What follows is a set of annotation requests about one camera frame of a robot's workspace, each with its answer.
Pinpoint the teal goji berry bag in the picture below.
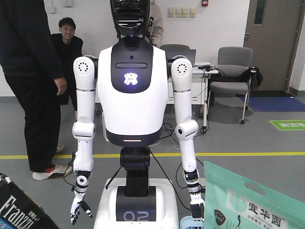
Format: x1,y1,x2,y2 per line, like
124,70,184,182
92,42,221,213
204,161,305,229

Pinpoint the black Franzzi cookie box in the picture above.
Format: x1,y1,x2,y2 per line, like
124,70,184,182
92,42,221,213
0,173,58,229

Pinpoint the light blue plastic basket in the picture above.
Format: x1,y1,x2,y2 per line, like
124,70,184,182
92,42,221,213
179,216,204,229

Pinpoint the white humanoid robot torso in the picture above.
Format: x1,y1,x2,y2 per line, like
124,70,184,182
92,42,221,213
94,0,179,229

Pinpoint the person in beige hoodie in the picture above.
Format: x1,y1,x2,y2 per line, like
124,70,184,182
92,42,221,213
146,0,164,48

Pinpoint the grey office chair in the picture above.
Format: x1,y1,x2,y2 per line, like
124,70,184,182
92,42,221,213
207,46,253,124

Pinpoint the seated person in black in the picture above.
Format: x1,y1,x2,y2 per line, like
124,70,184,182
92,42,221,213
51,17,83,112

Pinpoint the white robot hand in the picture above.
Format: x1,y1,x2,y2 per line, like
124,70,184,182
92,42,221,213
70,190,93,225

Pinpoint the standing person in black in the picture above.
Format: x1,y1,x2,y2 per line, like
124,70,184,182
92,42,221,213
0,0,72,181

